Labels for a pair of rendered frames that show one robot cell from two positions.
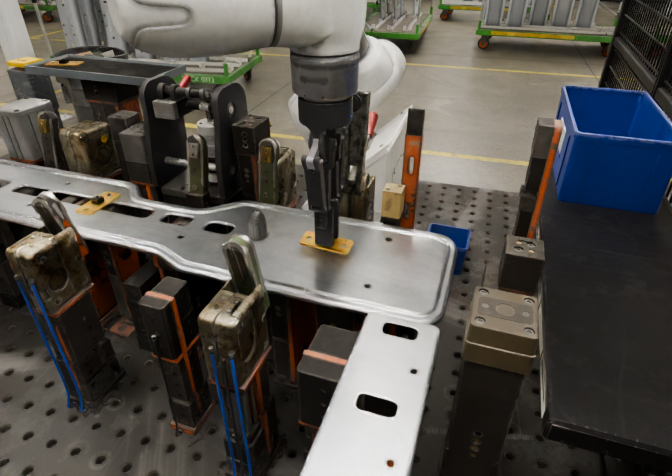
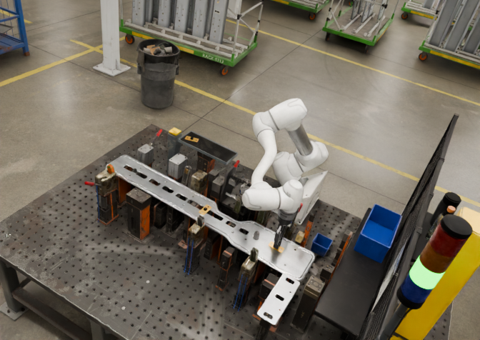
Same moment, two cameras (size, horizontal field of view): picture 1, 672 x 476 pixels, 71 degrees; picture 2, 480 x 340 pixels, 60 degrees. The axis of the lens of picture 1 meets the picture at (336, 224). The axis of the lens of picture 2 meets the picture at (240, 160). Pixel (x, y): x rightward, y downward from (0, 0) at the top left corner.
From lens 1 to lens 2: 157 cm
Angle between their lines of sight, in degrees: 7
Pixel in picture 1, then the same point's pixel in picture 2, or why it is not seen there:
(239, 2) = (271, 206)
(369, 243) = (288, 249)
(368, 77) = (309, 161)
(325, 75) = (286, 216)
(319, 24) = (288, 208)
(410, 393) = (288, 296)
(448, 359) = not seen: hidden behind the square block
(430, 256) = (306, 259)
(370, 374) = (279, 290)
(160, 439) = (211, 289)
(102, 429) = (194, 281)
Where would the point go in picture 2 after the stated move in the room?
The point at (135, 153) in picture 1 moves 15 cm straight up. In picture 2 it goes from (216, 189) to (219, 170)
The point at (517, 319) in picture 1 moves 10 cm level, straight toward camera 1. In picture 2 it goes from (317, 286) to (306, 299)
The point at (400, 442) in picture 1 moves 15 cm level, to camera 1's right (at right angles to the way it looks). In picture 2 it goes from (282, 306) to (313, 314)
